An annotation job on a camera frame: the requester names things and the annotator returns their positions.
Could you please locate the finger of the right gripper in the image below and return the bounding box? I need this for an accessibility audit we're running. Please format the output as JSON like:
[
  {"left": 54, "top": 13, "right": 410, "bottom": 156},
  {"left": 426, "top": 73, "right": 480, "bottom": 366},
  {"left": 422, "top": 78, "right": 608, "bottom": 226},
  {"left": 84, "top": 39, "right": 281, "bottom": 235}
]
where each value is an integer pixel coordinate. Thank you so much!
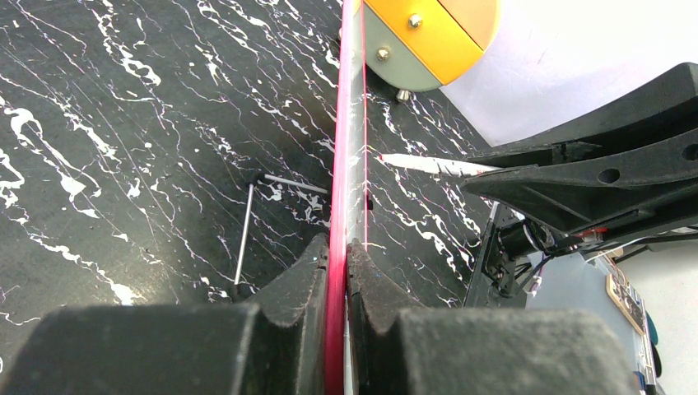
[
  {"left": 469, "top": 63, "right": 697, "bottom": 166},
  {"left": 463, "top": 130, "right": 697, "bottom": 234}
]

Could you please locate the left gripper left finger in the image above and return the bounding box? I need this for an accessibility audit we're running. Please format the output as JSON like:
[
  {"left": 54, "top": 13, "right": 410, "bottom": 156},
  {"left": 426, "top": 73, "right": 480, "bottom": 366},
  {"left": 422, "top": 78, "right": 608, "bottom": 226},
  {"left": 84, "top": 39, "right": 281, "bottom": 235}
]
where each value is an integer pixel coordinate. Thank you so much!
[{"left": 1, "top": 234, "right": 328, "bottom": 394}]

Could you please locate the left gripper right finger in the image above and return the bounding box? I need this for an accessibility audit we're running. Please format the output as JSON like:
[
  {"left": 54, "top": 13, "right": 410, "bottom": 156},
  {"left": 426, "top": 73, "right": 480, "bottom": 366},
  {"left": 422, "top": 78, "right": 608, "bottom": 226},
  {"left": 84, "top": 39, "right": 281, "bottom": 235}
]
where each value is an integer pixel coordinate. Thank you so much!
[{"left": 347, "top": 241, "right": 640, "bottom": 394}]

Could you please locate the red-capped whiteboard marker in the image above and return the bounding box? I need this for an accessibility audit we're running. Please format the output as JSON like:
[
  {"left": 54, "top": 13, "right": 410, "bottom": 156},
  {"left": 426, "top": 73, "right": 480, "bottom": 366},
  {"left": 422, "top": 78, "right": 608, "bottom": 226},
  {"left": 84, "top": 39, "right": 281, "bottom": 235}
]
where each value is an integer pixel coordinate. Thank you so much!
[{"left": 378, "top": 153, "right": 500, "bottom": 177}]

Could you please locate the pink-framed whiteboard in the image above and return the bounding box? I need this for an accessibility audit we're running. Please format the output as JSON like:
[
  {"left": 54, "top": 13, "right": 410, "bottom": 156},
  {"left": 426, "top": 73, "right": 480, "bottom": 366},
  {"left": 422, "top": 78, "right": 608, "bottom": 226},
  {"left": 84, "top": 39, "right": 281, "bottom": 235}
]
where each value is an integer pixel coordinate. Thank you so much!
[{"left": 324, "top": 1, "right": 367, "bottom": 394}]

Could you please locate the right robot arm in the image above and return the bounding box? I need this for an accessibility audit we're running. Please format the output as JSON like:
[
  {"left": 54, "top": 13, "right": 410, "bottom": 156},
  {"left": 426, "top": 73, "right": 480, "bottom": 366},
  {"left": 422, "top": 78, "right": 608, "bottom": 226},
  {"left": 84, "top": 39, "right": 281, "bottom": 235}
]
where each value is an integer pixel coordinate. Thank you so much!
[{"left": 461, "top": 63, "right": 697, "bottom": 307}]

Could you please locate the whiteboard metal stand leg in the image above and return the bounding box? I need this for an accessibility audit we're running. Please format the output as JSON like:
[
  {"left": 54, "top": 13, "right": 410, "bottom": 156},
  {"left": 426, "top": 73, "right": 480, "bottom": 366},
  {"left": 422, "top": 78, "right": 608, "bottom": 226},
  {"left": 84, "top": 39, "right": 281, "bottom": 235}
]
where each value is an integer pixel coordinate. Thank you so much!
[{"left": 226, "top": 171, "right": 331, "bottom": 303}]

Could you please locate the white cylindrical drum device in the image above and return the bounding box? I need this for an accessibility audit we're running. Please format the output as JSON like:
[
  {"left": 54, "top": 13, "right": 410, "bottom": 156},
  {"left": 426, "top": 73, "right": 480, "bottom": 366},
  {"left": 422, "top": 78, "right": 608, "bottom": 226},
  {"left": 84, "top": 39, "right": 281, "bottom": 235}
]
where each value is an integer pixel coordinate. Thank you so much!
[{"left": 338, "top": 0, "right": 500, "bottom": 103}]

